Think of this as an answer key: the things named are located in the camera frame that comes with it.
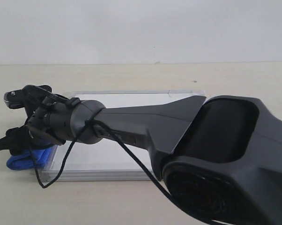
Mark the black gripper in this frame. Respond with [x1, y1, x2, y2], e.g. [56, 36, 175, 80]
[0, 92, 66, 155]

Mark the blue microfibre cloth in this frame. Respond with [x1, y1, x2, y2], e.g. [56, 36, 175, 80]
[6, 147, 53, 171]

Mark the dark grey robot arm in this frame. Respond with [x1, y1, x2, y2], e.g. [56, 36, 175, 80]
[0, 96, 282, 225]

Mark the white board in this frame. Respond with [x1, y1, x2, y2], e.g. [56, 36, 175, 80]
[42, 90, 206, 181]

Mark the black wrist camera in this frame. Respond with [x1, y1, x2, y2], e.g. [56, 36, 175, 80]
[4, 84, 54, 110]

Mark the black braided cable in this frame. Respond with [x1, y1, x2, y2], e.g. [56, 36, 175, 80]
[22, 85, 226, 225]

